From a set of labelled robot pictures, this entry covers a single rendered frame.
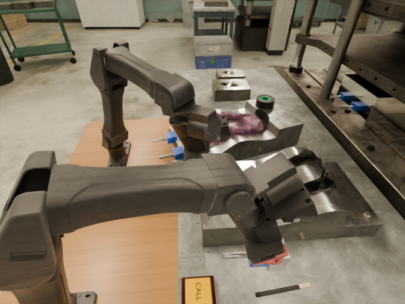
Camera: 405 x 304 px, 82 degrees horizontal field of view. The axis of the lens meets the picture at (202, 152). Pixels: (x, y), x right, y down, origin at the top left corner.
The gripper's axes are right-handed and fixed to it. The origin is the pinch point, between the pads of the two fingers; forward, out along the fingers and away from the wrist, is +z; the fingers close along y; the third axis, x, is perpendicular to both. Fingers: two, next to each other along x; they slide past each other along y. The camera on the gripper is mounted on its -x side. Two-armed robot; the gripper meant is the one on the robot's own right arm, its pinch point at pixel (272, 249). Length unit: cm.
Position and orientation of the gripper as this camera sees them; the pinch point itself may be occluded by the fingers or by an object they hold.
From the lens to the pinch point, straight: 55.1
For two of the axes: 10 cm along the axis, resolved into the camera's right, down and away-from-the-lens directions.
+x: -8.8, 4.0, 2.4
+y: -0.7, -6.3, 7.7
